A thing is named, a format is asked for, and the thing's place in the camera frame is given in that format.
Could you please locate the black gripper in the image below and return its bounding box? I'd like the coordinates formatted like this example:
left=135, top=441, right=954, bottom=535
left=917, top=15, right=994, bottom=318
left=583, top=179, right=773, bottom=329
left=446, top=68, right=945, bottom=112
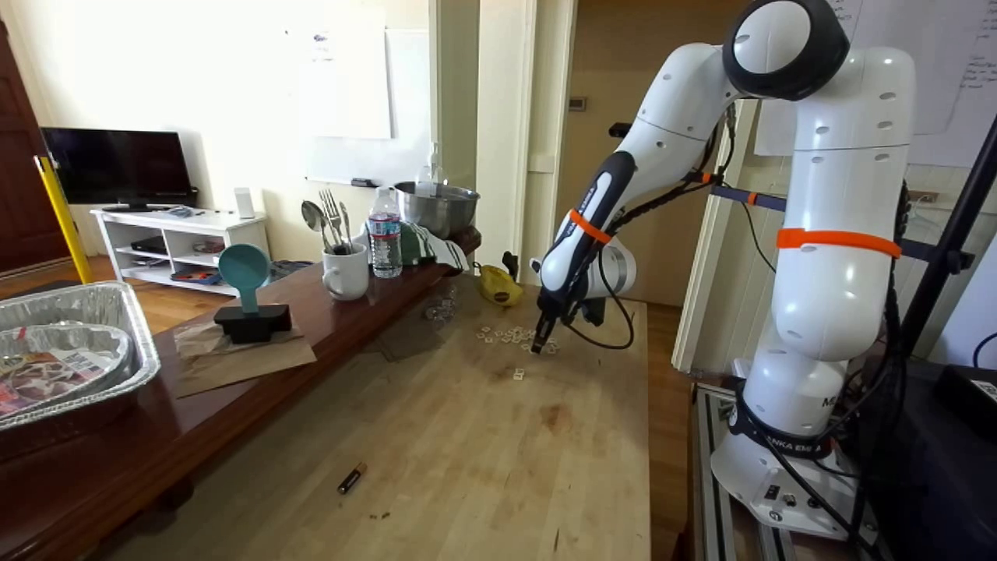
left=529, top=288, right=579, bottom=356

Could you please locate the yellow crumpled cloth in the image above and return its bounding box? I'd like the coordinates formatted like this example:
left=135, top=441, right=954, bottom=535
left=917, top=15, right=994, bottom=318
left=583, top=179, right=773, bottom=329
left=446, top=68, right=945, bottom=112
left=476, top=262, right=529, bottom=312

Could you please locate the green striped white towel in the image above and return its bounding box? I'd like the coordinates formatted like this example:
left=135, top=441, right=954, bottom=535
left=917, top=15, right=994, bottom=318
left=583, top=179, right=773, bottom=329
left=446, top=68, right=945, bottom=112
left=397, top=221, right=473, bottom=277

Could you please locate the large steel bowl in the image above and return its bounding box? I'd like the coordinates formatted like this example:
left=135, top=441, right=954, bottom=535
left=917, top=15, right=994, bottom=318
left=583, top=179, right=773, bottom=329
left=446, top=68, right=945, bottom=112
left=394, top=179, right=484, bottom=239

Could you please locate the clear plastic water bottle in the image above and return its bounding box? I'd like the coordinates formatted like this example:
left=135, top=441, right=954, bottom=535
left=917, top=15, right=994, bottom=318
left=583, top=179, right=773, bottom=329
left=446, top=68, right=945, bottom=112
left=365, top=183, right=408, bottom=284

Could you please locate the white leaning panel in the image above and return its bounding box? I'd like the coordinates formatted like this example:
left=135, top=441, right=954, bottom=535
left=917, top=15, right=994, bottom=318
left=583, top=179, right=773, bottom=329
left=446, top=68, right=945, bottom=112
left=669, top=97, right=792, bottom=380

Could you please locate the white mug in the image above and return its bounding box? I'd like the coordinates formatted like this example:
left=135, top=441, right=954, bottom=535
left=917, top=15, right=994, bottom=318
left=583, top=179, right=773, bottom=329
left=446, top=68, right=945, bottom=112
left=319, top=242, right=374, bottom=305

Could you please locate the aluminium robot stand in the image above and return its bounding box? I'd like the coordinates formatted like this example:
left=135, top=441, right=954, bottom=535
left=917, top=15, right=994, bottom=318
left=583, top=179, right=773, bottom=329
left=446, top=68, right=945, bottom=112
left=681, top=377, right=897, bottom=561

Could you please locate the black horizontal rod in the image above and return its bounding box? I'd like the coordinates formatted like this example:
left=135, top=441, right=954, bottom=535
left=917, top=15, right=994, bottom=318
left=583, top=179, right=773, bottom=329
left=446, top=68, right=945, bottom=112
left=711, top=182, right=977, bottom=269

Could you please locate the metal spoon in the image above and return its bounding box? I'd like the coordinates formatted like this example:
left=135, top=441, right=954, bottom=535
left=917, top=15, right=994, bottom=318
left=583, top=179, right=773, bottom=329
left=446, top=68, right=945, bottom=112
left=300, top=196, right=332, bottom=253

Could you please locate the brown wooden door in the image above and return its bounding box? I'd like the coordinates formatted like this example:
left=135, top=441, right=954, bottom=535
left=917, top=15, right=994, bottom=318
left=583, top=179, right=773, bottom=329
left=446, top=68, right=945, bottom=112
left=556, top=0, right=758, bottom=312

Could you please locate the brown cardboard sheet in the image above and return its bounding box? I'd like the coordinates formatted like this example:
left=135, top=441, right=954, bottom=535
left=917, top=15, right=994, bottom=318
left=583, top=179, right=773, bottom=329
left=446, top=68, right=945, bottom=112
left=167, top=312, right=319, bottom=403

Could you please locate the teal scoop on black base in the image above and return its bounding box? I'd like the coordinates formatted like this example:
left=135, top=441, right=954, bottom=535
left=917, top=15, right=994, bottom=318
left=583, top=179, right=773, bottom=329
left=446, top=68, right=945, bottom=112
left=211, top=239, right=295, bottom=346

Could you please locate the white shelf unit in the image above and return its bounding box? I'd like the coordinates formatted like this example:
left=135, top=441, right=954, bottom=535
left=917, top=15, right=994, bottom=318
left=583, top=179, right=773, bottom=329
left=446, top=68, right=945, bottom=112
left=91, top=204, right=273, bottom=301

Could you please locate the black tripod pole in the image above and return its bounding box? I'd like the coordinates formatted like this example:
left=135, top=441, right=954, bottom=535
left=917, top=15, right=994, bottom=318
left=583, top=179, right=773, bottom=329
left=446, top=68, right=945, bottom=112
left=894, top=109, right=997, bottom=360

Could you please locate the black equipment box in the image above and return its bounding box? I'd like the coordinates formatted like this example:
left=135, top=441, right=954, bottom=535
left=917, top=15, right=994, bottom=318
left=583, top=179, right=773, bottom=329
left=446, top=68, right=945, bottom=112
left=858, top=356, right=997, bottom=561

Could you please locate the black flat television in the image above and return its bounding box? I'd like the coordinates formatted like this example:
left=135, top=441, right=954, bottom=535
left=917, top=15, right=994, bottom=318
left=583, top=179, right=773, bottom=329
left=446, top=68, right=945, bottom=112
left=41, top=124, right=203, bottom=211

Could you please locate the dark wooden table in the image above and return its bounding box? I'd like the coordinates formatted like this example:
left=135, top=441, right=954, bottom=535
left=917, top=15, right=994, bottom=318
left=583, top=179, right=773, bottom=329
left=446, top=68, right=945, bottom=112
left=0, top=227, right=485, bottom=561

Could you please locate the white sheet with writing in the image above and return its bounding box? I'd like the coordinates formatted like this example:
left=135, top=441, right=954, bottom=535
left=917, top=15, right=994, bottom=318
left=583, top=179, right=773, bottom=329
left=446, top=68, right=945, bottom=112
left=750, top=0, right=997, bottom=170

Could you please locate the yellow stick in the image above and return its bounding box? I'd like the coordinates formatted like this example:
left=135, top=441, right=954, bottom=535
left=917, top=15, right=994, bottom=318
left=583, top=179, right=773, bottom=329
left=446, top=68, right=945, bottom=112
left=32, top=152, right=96, bottom=288

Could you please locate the colourful paper sheet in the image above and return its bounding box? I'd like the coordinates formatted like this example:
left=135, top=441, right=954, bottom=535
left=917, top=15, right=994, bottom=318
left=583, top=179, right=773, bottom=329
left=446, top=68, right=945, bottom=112
left=0, top=322, right=135, bottom=421

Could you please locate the aluminium foil tray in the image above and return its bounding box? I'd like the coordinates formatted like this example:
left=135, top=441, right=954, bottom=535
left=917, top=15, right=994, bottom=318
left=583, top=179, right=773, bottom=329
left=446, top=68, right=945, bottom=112
left=0, top=277, right=166, bottom=437

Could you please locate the dark brown wooden cabinet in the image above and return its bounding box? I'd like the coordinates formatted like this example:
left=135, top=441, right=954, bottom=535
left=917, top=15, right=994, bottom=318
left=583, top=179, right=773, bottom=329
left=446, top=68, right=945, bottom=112
left=0, top=18, right=76, bottom=274

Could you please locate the orange strap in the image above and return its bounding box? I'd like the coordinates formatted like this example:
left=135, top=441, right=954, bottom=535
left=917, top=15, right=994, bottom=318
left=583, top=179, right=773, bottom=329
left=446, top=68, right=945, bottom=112
left=773, top=223, right=903, bottom=262
left=563, top=207, right=616, bottom=249

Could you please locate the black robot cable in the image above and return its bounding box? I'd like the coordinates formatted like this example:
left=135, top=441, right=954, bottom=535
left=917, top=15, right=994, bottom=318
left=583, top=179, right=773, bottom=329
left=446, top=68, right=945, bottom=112
left=538, top=112, right=736, bottom=356

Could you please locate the wall whiteboard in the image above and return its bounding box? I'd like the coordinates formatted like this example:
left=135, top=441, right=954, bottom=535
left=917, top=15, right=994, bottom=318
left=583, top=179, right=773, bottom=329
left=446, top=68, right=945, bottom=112
left=270, top=18, right=438, bottom=193

